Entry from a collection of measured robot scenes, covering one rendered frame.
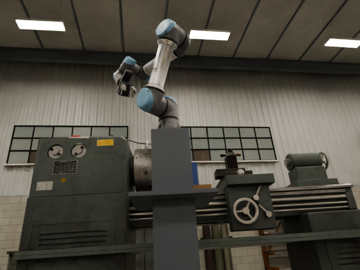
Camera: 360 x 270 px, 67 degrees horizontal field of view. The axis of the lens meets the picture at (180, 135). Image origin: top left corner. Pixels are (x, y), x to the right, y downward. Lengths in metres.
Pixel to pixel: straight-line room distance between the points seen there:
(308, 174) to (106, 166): 1.41
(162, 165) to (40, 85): 9.73
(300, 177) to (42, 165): 1.75
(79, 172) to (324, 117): 11.03
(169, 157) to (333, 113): 11.36
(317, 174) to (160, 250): 1.33
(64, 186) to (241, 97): 9.56
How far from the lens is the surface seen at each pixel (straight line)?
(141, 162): 1.88
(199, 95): 10.41
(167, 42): 1.57
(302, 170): 2.15
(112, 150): 1.83
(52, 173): 1.89
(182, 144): 1.39
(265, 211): 1.75
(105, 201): 1.74
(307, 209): 1.99
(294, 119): 11.36
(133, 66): 1.84
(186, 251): 1.28
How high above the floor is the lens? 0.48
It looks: 24 degrees up
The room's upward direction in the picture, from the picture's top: 4 degrees counter-clockwise
